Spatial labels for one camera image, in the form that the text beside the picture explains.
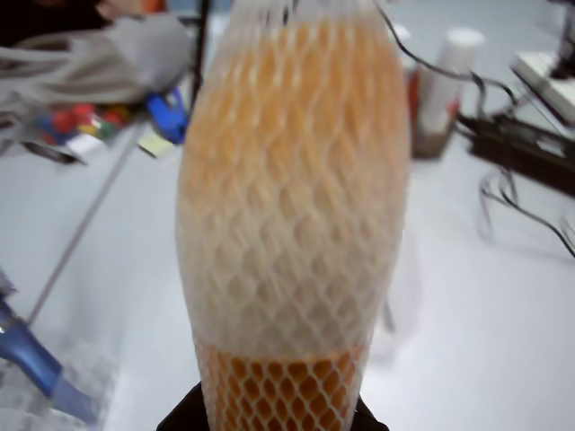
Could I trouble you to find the blue round hairbrush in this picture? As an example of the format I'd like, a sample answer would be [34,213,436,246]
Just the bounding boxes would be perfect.
[0,264,100,426]

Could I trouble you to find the grey fabric bag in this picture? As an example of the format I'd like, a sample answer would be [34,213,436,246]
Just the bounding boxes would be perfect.
[0,17,194,109]

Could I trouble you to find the brown translucent organizer box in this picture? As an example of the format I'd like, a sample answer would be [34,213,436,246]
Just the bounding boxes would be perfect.
[411,107,459,158]

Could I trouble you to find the clear acrylic organizer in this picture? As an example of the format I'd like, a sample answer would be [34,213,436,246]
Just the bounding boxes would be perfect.
[0,322,122,431]

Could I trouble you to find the box of colourful pieces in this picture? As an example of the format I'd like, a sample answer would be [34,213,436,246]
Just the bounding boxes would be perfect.
[31,102,131,149]

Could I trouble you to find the makeup brush with mesh sleeve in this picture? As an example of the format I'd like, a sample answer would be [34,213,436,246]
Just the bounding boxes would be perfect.
[173,0,412,431]

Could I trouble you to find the long black cable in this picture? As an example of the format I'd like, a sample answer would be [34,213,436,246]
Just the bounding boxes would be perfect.
[375,0,575,259]

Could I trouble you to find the white spray can orange print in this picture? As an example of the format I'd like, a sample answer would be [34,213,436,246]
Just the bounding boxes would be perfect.
[421,27,486,131]

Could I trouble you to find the black power adapter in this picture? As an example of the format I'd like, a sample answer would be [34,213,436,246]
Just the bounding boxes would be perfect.
[456,111,575,198]

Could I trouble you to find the yellow sticky note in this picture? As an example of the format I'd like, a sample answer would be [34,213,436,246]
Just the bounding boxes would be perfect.
[137,132,174,158]

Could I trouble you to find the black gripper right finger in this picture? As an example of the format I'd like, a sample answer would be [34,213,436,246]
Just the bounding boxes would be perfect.
[352,393,391,431]

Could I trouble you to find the blue plastic clip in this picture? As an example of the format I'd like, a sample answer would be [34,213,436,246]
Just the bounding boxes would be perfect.
[146,87,188,145]

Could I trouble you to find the white power strip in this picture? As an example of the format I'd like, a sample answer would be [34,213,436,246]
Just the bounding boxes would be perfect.
[511,51,575,127]

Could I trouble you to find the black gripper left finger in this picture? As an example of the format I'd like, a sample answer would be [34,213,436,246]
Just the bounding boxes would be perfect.
[155,383,213,431]

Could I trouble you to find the thin black pole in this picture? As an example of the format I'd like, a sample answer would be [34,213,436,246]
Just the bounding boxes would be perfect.
[191,0,213,109]

